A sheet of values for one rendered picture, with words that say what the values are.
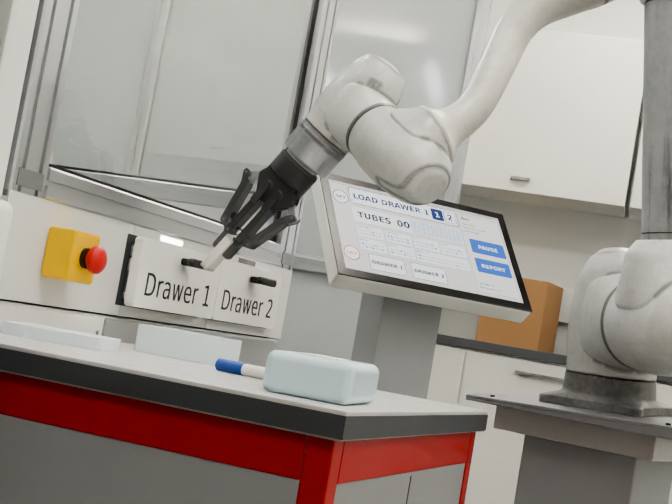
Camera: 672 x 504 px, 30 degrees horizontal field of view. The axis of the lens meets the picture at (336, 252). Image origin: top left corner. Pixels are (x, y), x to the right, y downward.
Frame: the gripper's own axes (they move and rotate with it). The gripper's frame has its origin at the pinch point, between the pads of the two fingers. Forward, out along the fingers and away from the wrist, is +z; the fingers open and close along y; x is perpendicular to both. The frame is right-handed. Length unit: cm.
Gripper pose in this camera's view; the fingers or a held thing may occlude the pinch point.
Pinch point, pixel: (220, 252)
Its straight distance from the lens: 204.9
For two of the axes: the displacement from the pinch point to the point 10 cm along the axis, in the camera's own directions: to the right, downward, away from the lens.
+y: -6.6, -6.8, 3.2
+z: -6.7, 7.3, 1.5
